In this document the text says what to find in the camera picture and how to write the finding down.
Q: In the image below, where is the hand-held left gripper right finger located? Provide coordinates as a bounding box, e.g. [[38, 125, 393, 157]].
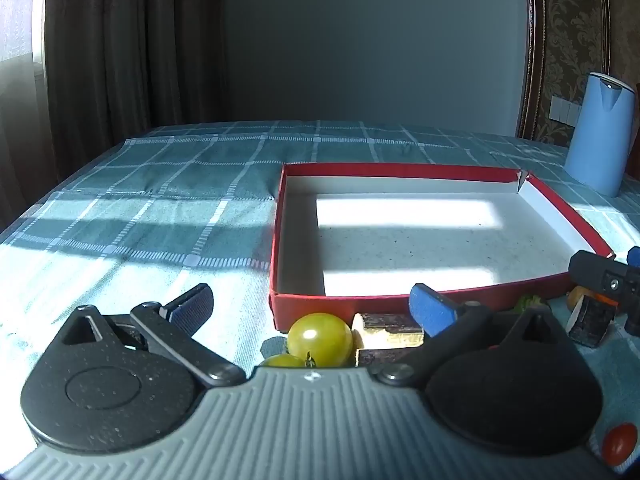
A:
[[377, 283, 571, 388]]

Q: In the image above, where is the light blue kettle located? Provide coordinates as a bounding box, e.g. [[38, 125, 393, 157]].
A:
[[565, 72, 637, 197]]

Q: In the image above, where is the small beige ball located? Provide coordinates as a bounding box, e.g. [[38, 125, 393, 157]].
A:
[[566, 285, 593, 311]]

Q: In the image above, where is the brown curtain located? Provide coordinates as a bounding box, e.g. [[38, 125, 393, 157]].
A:
[[0, 0, 224, 241]]

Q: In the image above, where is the white wall switch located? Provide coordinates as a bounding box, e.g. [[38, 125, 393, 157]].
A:
[[550, 96, 581, 123]]

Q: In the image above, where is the dark block with yellow edge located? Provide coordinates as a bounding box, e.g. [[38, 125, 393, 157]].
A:
[[351, 312, 426, 367]]

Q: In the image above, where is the green pepper piece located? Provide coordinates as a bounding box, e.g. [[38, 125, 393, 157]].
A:
[[515, 294, 551, 313]]

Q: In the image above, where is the red cherry tomato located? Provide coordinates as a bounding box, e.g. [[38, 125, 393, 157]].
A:
[[601, 422, 640, 466]]

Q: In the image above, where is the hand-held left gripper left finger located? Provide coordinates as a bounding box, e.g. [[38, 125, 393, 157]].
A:
[[48, 283, 246, 388]]

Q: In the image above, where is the dark wooden wall frame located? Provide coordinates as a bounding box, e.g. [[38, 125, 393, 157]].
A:
[[516, 0, 613, 141]]

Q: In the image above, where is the dark cylinder with cork-like end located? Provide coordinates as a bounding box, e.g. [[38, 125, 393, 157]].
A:
[[566, 296, 617, 348]]

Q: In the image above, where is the red cardboard box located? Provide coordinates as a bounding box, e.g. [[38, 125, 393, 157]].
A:
[[268, 162, 615, 331]]

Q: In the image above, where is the green tomato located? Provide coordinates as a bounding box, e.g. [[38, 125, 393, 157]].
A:
[[260, 353, 307, 368], [286, 312, 354, 368]]

